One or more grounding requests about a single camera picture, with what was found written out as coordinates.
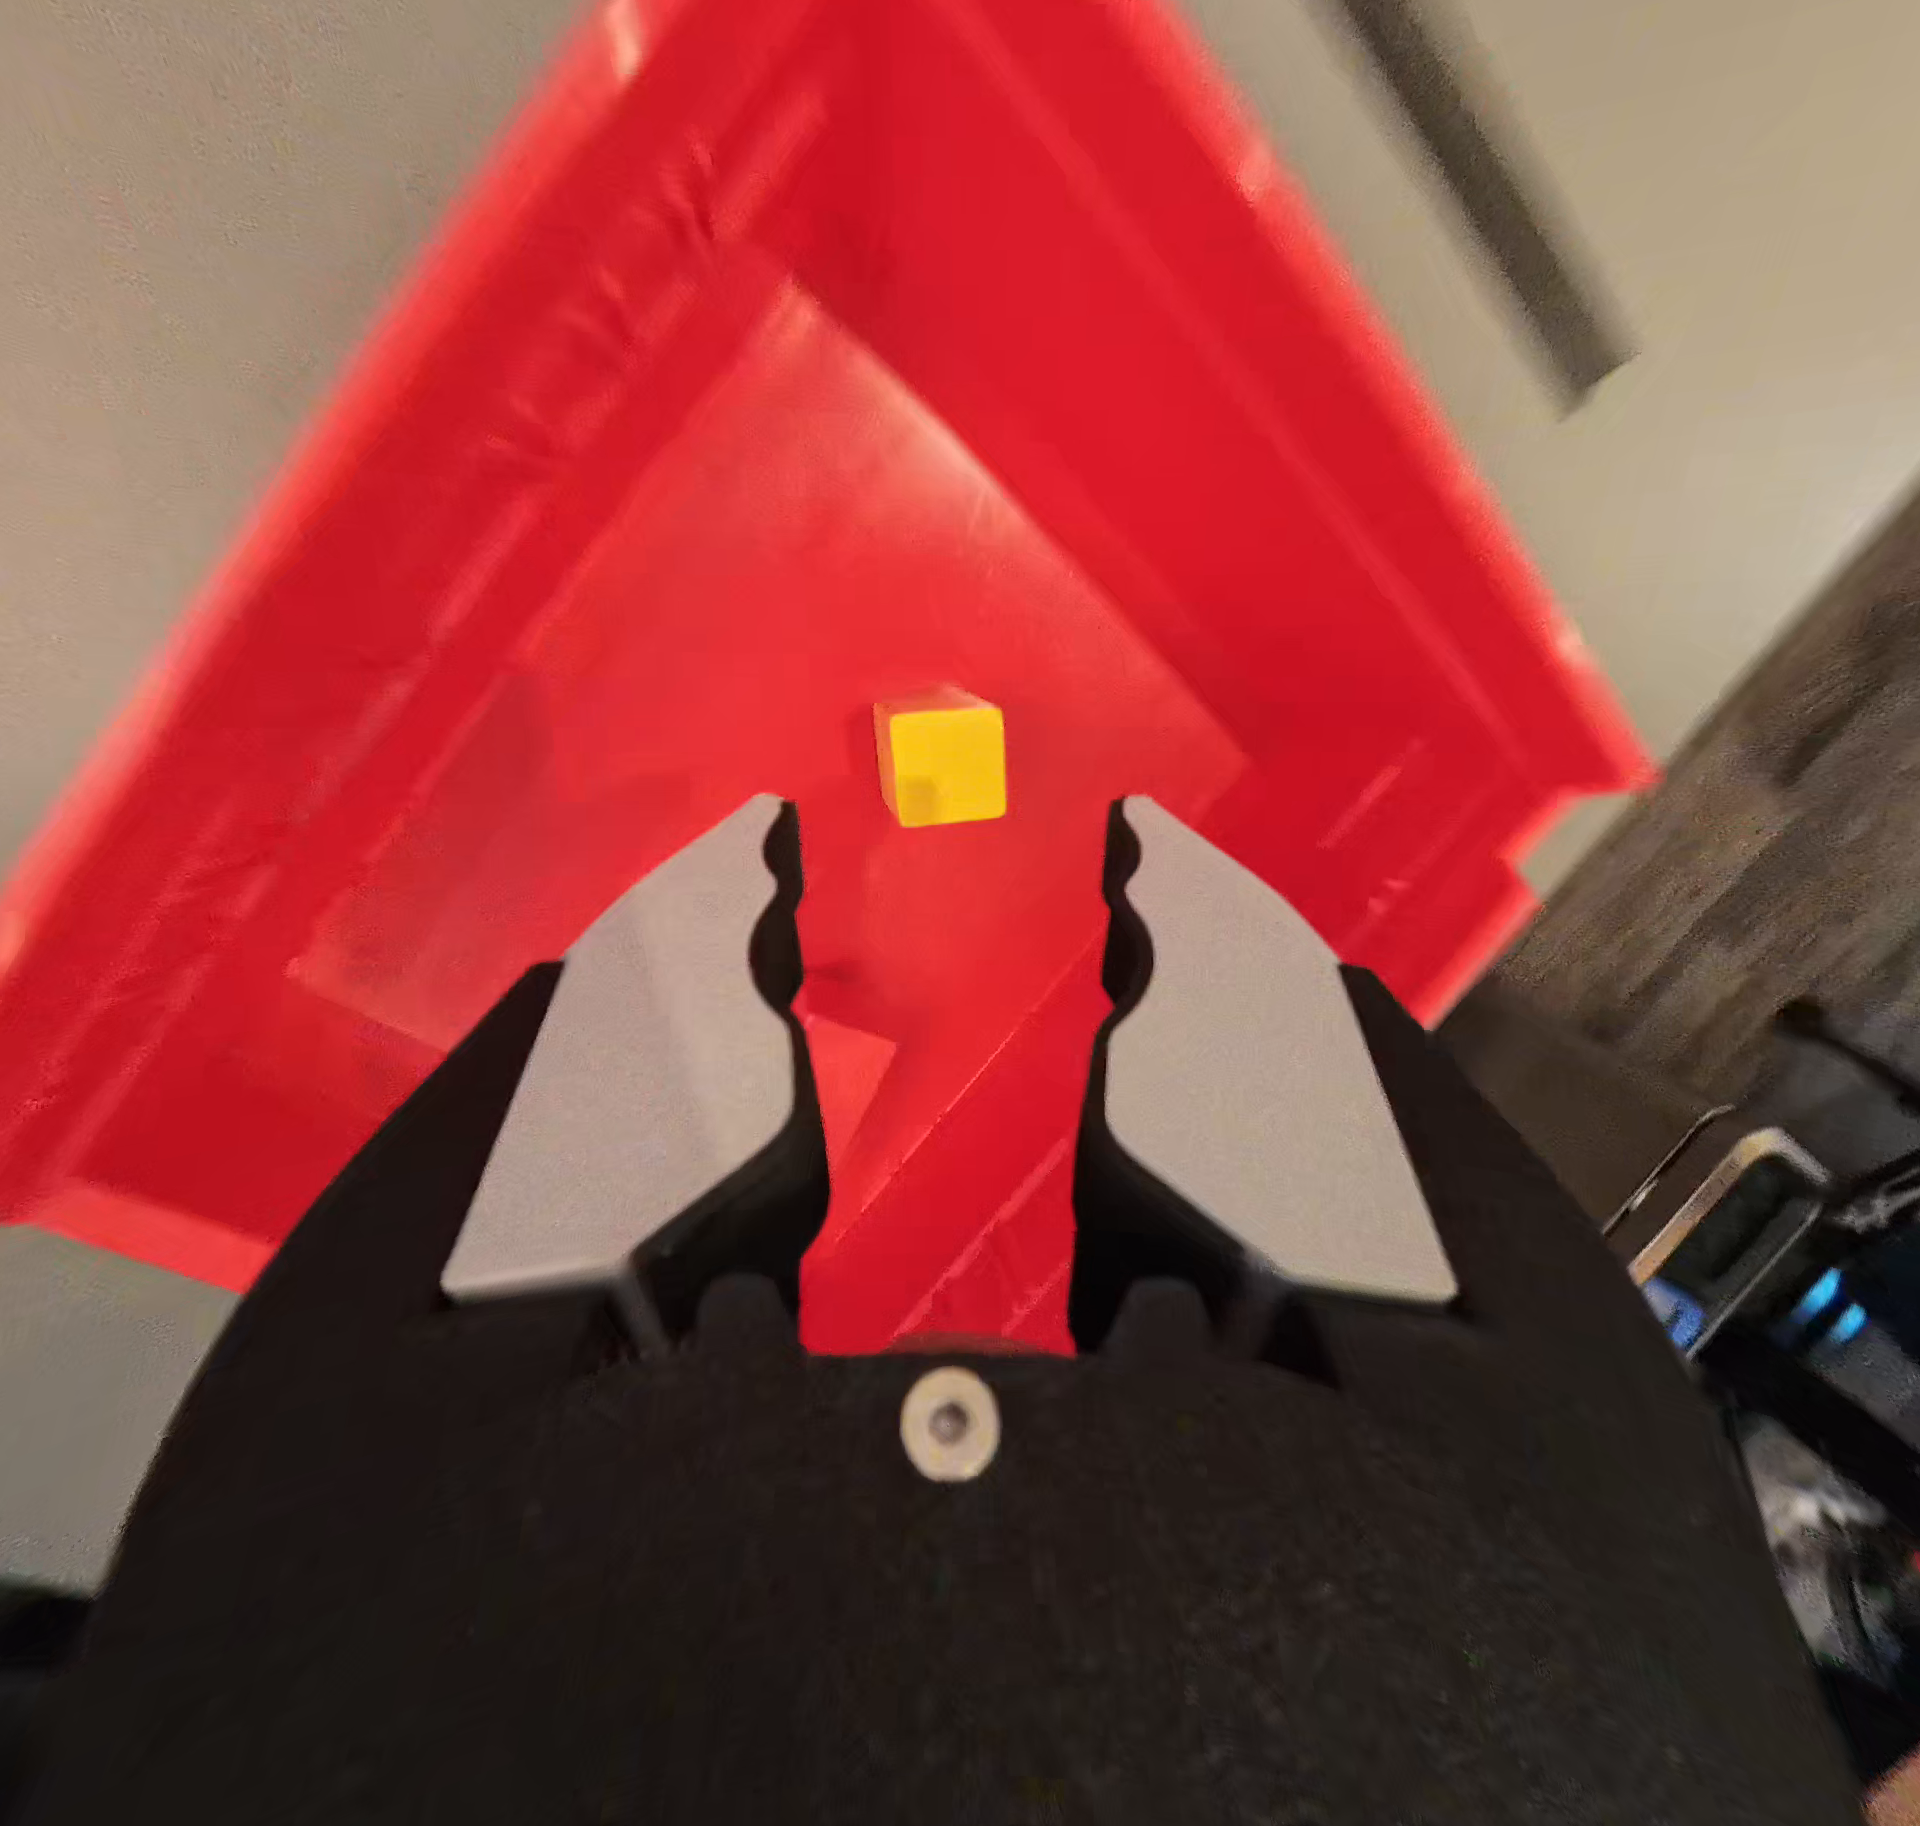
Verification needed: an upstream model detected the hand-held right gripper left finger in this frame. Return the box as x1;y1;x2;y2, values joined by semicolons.
441;796;834;1313

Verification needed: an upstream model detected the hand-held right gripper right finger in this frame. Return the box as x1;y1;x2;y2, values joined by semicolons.
1071;796;1464;1313

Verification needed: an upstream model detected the yellow wooden cube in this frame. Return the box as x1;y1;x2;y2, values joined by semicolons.
874;684;1010;830

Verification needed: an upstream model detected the red plastic bin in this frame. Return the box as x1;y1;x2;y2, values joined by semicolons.
0;0;1659;1354

